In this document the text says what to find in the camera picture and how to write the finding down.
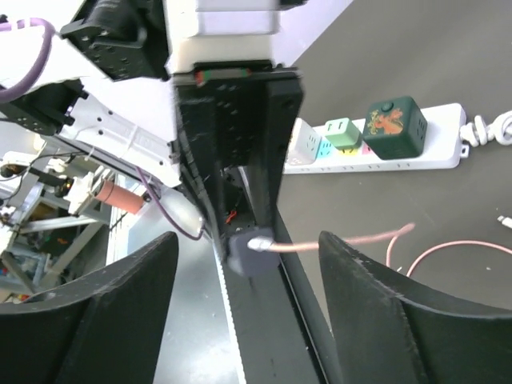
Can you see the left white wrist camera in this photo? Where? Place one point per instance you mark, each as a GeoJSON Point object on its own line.
{"type": "Point", "coordinates": [219, 31]}

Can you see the dark green plug adapter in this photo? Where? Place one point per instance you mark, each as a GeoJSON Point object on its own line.
{"type": "Point", "coordinates": [395, 128]}

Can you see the white multicolour power strip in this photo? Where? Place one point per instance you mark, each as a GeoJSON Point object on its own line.
{"type": "Point", "coordinates": [449, 138]}

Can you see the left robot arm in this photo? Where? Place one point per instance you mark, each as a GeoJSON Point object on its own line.
{"type": "Point", "coordinates": [91, 77]}

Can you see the light green plug adapter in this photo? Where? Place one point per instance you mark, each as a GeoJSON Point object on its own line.
{"type": "Point", "coordinates": [343, 134]}

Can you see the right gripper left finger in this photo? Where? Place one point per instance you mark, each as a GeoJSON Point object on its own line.
{"type": "Point", "coordinates": [105, 327]}

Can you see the white cube plug adapter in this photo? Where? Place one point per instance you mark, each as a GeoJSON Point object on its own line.
{"type": "Point", "coordinates": [303, 145]}

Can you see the small dark blue charger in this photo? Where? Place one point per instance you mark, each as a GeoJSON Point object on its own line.
{"type": "Point", "coordinates": [247, 262]}

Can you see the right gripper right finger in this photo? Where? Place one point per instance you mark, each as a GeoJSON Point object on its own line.
{"type": "Point", "coordinates": [389, 328]}

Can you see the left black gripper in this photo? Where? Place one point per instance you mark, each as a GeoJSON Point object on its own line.
{"type": "Point", "coordinates": [234, 122]}

